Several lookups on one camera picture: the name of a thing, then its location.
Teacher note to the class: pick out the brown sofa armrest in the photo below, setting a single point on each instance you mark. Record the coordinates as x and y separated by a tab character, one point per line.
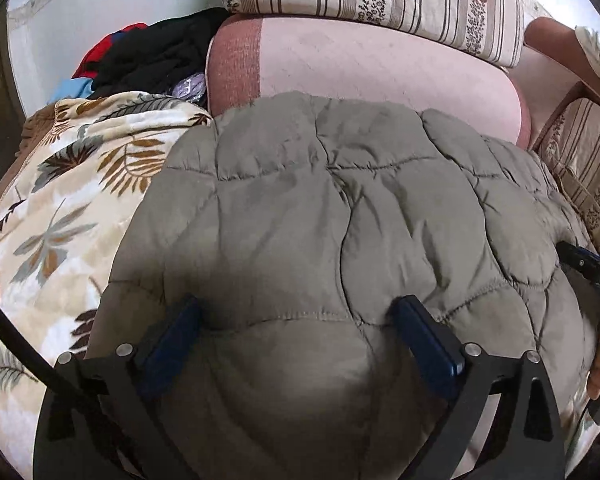
550	40

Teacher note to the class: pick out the purple shiny bag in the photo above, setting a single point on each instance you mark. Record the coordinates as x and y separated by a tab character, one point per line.
190	87

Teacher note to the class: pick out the olive hooded puffer jacket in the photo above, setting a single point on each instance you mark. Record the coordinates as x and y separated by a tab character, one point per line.
330	210

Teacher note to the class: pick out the black cloth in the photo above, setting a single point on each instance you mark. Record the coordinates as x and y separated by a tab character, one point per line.
165	50

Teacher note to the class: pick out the leaf print blanket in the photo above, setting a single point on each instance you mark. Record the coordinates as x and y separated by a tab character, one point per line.
55	220

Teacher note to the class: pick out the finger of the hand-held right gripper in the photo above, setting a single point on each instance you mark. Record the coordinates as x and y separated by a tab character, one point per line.
582	260

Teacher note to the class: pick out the light blue cloth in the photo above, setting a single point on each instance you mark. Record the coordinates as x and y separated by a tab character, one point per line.
72	90

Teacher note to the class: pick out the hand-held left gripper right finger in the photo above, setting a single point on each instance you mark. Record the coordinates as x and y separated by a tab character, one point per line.
427	345

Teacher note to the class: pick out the striped floral sofa side cushion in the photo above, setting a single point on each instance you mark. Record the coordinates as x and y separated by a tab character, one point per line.
590	160

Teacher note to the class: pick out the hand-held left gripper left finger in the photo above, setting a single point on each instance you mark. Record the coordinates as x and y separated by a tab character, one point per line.
172	345

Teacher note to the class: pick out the red cloth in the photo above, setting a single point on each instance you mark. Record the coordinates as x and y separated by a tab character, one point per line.
92	57

